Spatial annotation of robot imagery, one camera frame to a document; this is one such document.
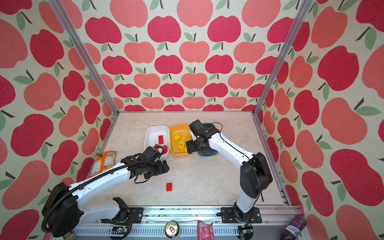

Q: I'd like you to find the aluminium corner post right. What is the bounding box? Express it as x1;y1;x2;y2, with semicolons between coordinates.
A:
252;0;315;119

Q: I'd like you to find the dark teal plastic container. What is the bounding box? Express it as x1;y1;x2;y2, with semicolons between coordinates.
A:
198;123;218;157

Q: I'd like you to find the aluminium corner post left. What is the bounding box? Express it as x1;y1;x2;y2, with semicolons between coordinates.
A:
48;0;120;117

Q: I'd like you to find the yellow plastic container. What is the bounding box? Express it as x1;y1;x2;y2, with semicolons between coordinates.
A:
170;124;193;158

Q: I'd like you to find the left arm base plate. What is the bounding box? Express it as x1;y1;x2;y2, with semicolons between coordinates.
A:
101;206;144;225

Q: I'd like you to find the drink can top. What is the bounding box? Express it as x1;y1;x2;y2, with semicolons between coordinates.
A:
165;221;181;239

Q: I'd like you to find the black corrugated cable hose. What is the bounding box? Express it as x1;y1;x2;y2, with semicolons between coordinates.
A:
41;146;166;240

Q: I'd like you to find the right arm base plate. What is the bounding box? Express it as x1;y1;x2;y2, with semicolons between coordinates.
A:
216;207;262;225

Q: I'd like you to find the yellow round lego piece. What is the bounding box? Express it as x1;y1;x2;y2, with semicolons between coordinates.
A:
178;141;186;151

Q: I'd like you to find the orange snack packet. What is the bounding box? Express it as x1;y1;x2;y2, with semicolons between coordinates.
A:
90;151;117;177

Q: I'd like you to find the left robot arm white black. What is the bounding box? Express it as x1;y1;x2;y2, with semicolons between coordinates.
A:
41;158;170;238

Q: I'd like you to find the small red lego brick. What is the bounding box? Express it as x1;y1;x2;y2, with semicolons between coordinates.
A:
166;183;173;192

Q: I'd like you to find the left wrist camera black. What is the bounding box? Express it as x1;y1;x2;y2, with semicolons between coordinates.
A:
138;146;164;161

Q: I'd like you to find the purple plastic bottle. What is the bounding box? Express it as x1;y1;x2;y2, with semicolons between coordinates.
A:
279;215;307;240

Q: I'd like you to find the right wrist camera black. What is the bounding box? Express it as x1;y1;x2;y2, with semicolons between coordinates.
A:
189;120;205;137

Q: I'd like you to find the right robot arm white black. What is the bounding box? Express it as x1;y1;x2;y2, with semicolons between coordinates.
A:
186;127;273;224

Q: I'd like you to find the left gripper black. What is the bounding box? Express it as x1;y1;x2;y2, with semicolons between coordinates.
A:
144;159;172;179

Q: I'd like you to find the pink snack wrapper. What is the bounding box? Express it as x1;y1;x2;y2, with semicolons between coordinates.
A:
197;221;215;240

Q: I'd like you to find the aluminium corner post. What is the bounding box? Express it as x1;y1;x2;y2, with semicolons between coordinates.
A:
48;0;120;117
252;0;315;119

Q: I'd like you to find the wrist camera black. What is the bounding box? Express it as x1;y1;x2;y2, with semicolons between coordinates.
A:
138;146;164;161
189;120;205;137

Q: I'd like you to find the aluminium front rail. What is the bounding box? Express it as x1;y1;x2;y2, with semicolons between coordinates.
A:
67;205;304;238

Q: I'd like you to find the white plastic container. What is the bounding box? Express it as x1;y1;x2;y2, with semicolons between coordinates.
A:
144;126;171;160

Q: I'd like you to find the long red lego brick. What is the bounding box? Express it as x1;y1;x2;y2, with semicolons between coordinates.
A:
158;135;164;145

